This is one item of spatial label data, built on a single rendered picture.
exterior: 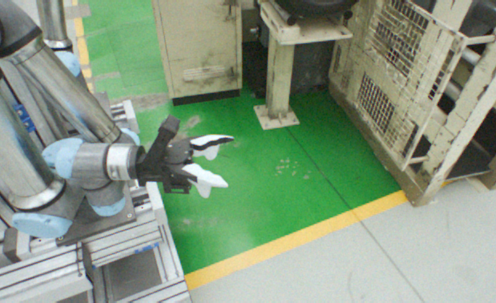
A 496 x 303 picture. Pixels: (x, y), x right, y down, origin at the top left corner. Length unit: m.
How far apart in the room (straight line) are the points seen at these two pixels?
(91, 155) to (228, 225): 1.22
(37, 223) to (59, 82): 0.31
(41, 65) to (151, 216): 0.57
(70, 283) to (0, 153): 0.48
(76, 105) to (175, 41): 1.60
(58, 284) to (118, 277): 0.47
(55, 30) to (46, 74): 0.68
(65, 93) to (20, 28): 0.14
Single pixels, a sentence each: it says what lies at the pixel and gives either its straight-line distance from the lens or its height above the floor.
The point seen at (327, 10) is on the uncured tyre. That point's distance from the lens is 1.65.
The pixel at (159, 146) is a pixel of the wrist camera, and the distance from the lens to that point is 0.64.
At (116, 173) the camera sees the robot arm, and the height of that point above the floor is 1.05.
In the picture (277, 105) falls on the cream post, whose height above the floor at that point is 0.14.
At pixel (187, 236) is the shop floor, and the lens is 1.83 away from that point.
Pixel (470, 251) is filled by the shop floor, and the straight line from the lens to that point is 2.09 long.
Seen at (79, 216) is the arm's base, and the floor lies 0.75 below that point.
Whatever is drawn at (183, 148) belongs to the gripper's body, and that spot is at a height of 1.07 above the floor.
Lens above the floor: 1.54
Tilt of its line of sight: 45 degrees down
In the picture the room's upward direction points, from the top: straight up
